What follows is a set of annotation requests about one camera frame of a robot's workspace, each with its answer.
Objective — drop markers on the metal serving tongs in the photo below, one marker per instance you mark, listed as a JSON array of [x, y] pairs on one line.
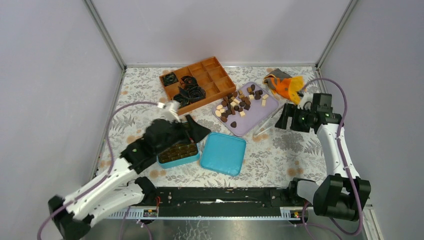
[[265, 126]]

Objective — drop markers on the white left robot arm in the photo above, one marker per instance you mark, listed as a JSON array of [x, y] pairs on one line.
[[121, 186]]

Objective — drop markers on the wooden compartment tray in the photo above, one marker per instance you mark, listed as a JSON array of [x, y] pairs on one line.
[[210, 75]]

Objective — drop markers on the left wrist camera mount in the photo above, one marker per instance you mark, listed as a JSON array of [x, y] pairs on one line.
[[170, 110]]

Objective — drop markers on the rolled dark floral tie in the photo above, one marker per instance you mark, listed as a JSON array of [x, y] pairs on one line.
[[169, 79]]

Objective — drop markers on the rolled dark patterned tie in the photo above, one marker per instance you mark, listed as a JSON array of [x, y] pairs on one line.
[[193, 93]]

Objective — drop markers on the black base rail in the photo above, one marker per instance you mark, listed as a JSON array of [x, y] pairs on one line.
[[222, 202]]

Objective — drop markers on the teal box lid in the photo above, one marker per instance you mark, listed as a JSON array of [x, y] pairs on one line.
[[223, 154]]

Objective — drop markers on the lavender plastic tray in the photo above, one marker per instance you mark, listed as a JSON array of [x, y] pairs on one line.
[[244, 125]]

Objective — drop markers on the teal chocolate box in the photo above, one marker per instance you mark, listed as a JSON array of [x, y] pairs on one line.
[[179, 154]]

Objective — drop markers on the pile of assorted chocolates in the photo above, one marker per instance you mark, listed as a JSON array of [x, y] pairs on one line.
[[240, 101]]

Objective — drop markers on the orange grey cloth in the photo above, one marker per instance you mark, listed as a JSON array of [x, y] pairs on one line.
[[281, 83]]

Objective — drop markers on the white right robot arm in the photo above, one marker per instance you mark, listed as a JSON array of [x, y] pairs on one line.
[[343, 194]]

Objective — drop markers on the rolled dark green tie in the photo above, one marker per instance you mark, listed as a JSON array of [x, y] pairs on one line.
[[182, 100]]

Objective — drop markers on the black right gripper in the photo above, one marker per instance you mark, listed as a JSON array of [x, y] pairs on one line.
[[289, 111]]

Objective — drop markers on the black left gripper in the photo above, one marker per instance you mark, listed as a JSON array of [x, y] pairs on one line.
[[197, 132]]

